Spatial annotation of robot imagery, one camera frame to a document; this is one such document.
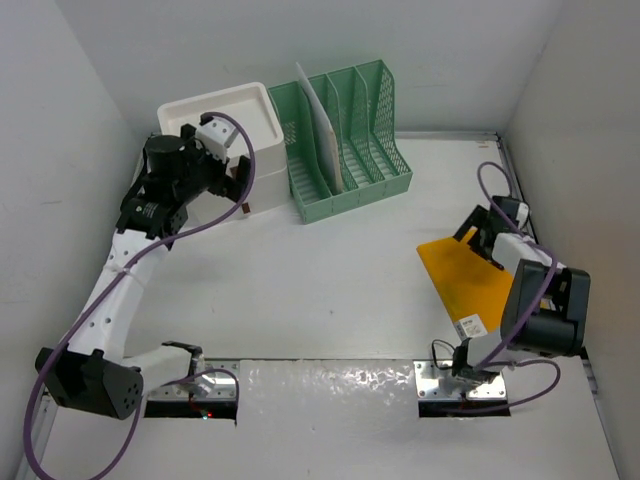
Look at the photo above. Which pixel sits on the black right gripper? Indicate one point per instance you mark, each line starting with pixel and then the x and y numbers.
pixel 478 220

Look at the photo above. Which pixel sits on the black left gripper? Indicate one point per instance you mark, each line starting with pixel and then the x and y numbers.
pixel 230 188

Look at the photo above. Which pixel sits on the orange folder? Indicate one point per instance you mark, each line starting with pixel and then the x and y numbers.
pixel 473 291

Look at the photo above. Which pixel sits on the clear mesh document pouch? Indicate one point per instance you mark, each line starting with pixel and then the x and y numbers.
pixel 324 133

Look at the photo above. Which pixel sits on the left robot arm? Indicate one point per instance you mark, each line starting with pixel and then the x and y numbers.
pixel 89 371

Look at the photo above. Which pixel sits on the green mesh file rack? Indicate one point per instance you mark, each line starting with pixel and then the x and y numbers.
pixel 360 103

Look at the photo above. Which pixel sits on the white front cover board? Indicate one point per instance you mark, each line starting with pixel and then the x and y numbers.
pixel 347 420

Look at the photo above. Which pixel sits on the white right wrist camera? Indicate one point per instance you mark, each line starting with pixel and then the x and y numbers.
pixel 517 211

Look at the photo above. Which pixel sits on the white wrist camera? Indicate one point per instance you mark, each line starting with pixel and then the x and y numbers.
pixel 216 134
pixel 517 211

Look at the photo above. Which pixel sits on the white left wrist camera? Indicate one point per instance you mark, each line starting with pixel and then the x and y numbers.
pixel 216 134

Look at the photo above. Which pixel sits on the aluminium table edge rail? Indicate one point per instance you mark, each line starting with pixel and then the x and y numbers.
pixel 520 200

